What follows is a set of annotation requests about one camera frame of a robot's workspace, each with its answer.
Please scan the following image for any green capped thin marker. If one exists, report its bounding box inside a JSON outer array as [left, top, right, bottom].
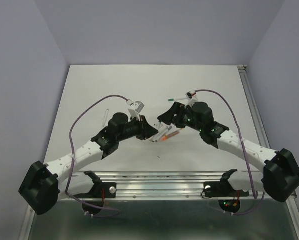
[[168, 97, 187, 102]]

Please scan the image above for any grey capped marker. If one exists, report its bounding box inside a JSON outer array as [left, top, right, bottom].
[[155, 126, 173, 141]]

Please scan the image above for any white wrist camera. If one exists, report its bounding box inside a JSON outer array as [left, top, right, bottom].
[[128, 101, 145, 119], [186, 90, 199, 108]]

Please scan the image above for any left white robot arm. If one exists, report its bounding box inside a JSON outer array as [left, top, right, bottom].
[[18, 112, 158, 215]]

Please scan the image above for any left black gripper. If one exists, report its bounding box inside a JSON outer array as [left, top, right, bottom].
[[117, 114, 158, 142]]

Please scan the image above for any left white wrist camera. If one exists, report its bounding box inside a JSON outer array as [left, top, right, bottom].
[[128, 101, 145, 119]]

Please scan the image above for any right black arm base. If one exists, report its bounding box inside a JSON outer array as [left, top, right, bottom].
[[201, 169, 250, 215]]

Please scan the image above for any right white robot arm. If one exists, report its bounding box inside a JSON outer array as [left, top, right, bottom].
[[157, 102, 299, 203]]

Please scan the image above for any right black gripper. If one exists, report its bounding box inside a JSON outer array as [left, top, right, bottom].
[[157, 101, 203, 133]]

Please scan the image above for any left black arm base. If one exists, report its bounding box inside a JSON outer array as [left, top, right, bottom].
[[70, 171, 120, 218]]

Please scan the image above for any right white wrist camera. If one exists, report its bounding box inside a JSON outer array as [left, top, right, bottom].
[[186, 90, 199, 108]]

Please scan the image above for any yellow capped marker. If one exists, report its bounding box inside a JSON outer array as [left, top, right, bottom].
[[161, 128, 182, 141]]

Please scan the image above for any tan orange tipped marker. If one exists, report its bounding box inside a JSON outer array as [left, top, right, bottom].
[[159, 131, 182, 143]]

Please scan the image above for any aluminium right side rail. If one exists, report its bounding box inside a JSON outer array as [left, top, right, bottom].
[[237, 65, 271, 149]]

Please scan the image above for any aluminium front rail frame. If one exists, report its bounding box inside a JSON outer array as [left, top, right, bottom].
[[19, 171, 299, 240]]

